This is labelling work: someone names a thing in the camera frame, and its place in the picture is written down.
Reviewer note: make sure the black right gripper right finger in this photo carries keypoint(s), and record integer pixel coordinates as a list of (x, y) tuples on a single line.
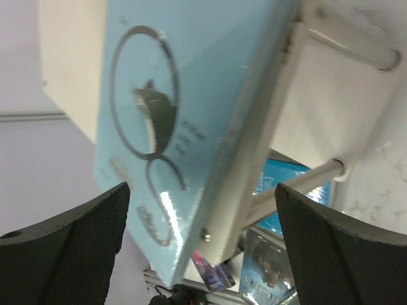
[(347, 261)]

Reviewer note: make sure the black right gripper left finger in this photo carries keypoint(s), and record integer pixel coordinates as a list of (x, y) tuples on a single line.
[(68, 258)]

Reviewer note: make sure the purple galaxy cover book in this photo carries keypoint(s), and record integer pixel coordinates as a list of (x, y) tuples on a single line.
[(215, 277)]

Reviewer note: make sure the light blue cat book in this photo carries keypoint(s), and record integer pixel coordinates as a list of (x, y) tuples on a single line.
[(177, 83)]

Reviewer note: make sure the dark blue Wuthering Heights book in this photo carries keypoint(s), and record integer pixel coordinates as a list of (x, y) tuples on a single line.
[(266, 276)]

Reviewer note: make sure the bright blue book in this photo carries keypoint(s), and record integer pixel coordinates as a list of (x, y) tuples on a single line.
[(290, 196)]

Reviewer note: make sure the white two-tier shelf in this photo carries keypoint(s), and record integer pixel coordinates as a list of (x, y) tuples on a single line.
[(329, 96)]

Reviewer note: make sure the left aluminium frame post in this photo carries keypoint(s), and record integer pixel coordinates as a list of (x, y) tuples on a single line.
[(28, 116)]

